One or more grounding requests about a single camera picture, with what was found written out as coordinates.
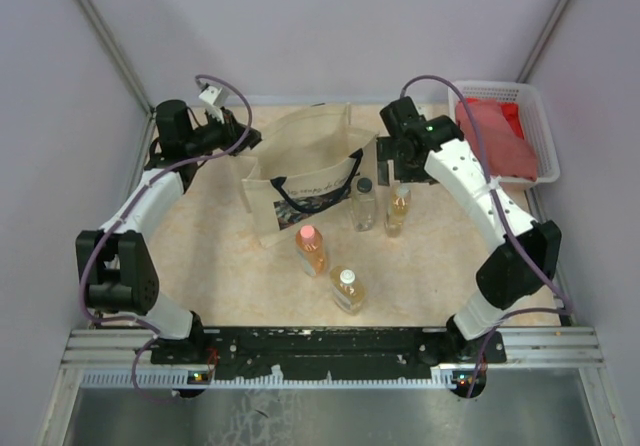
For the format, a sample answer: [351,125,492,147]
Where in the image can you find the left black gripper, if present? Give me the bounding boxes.
[186,106,262,158]

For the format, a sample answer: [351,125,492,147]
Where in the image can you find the beige canvas tote bag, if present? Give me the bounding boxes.
[231,103,377,248]

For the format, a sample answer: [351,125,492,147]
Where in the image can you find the clear bottle dark cap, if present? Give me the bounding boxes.
[351,177,376,232]

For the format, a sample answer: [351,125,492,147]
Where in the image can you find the amber bottle white cap tall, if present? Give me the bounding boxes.
[384,183,411,238]

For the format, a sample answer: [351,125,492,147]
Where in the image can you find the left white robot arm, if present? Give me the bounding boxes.
[75,99,261,364]

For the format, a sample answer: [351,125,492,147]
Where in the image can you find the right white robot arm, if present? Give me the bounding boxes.
[377,96,561,362]

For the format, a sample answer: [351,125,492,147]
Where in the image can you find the orange bottle pink cap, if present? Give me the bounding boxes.
[296,225,328,277]

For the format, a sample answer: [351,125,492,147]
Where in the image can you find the pink cloth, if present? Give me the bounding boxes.
[467,98,538,181]

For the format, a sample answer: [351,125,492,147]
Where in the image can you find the red cloth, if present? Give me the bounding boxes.
[500,103,525,140]

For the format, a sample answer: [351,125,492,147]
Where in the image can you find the white plastic basket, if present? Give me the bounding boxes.
[454,80,560,189]

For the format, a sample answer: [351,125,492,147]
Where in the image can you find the yellow bottle white cap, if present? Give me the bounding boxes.
[330,266,366,314]

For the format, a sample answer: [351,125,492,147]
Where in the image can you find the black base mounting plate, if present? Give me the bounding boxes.
[151,326,507,395]

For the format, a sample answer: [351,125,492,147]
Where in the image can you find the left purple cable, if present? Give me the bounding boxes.
[79,73,251,406]

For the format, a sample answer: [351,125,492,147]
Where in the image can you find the purple cable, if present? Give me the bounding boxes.
[79,73,251,406]
[402,74,574,400]

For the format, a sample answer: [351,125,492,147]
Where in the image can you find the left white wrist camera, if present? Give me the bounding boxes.
[198,84,229,119]

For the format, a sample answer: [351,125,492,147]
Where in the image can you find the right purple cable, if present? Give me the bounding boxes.
[402,74,574,400]

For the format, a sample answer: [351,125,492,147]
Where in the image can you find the aluminium frame rail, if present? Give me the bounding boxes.
[61,327,603,395]

